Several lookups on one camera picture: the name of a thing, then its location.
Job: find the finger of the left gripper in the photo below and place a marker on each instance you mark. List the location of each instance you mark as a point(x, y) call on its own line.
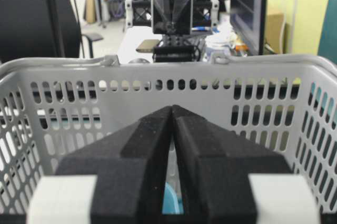
point(161, 16)
point(181, 16)

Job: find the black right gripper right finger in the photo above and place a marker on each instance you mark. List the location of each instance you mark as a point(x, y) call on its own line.
point(230, 179)

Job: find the black computer monitor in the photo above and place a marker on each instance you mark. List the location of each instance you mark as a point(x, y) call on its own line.
point(248, 18)

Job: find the black office chair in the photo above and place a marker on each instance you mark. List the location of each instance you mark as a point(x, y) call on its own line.
point(41, 28)

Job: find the grey plastic shopping basket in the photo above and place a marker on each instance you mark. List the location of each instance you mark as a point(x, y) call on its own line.
point(51, 107)

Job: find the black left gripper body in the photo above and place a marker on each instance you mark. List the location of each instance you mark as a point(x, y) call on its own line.
point(203, 13)

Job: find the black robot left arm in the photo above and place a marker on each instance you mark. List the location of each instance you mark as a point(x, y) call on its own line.
point(120, 178)

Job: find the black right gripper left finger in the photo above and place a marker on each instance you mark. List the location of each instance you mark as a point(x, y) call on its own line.
point(118, 179)

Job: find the cardboard box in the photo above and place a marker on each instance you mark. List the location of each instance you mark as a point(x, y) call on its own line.
point(274, 30)

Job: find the blue plastic dustpan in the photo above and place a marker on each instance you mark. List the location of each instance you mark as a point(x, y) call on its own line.
point(172, 204)

